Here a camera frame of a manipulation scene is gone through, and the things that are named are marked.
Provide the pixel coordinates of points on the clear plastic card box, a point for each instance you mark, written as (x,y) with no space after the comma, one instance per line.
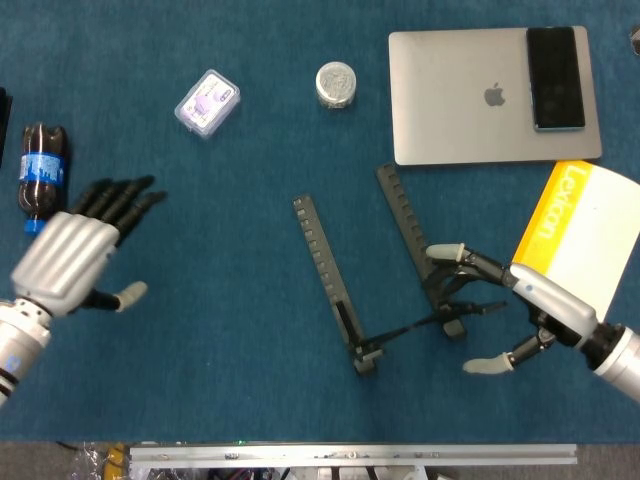
(207,105)

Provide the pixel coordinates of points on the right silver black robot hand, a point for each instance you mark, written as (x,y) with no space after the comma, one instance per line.
(555,300)

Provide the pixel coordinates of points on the black smartphone teal case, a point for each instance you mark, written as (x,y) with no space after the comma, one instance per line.
(555,75)

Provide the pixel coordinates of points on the clear plastic bag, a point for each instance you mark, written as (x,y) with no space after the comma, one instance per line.
(90,462)

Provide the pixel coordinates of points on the yellow object under table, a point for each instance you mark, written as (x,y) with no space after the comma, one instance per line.
(116,460)

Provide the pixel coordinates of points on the silver Apple laptop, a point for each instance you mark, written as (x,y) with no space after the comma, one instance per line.
(450,75)

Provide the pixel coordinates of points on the black folding laptop stand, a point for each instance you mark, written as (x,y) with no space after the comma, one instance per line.
(325,260)

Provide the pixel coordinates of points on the round silver tin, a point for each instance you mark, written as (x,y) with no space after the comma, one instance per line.
(336,82)

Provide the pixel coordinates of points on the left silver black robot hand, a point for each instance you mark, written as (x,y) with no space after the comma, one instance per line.
(65,260)

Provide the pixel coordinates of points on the teal blue table cloth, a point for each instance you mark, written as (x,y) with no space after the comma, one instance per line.
(200,350)

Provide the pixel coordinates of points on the aluminium profile rail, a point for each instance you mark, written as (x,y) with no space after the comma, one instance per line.
(350,455)

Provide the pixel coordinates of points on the cola bottle blue label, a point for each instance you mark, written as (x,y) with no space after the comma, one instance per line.
(42,170)

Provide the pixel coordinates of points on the yellow white Lexicon book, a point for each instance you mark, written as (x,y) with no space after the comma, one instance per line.
(590,225)

